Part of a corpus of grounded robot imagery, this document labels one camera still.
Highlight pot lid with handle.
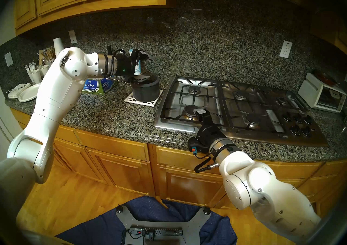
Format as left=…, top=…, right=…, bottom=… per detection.
left=132, top=70, right=160, bottom=85

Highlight stack of white paper cups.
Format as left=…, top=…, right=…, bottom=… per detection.
left=53, top=37, right=65, bottom=57

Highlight stainless steel gas cooktop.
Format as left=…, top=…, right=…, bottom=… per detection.
left=153, top=76, right=328, bottom=147

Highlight white lattice trivet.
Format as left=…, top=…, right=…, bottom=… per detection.
left=124, top=89, right=163, bottom=107

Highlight white paper plate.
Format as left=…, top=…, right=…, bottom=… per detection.
left=18, top=82, right=41, bottom=103

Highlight bundle of wooden sticks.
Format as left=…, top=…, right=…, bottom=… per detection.
left=42, top=47, right=57, bottom=63

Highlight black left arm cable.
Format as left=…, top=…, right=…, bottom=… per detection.
left=103, top=49, right=126, bottom=79

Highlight dark grey saucepan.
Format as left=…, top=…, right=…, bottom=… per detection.
left=108, top=74, right=161, bottom=103

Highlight black wrist camera orange connector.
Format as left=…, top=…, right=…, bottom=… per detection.
left=188, top=137, right=209, bottom=157

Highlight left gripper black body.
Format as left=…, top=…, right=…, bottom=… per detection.
left=115, top=49, right=142, bottom=84

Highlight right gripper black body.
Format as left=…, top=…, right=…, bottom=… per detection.
left=196, top=115, right=226, bottom=153

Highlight light blue leaf-print canister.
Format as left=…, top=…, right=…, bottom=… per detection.
left=129, top=48, right=142, bottom=75

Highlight wooden lower cabinets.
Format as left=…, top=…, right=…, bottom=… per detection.
left=11, top=107, right=347, bottom=212

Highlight dark blue blanket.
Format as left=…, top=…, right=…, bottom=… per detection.
left=56, top=196, right=237, bottom=245

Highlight stack of white napkins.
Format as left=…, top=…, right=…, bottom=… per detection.
left=8, top=83, right=31, bottom=99

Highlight blue aluminium foil box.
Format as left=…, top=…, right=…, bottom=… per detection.
left=81, top=78, right=118, bottom=95

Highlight white toaster oven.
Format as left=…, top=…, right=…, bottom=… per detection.
left=298, top=73, right=347, bottom=113

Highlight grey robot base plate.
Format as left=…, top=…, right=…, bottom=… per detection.
left=116, top=206, right=211, bottom=245

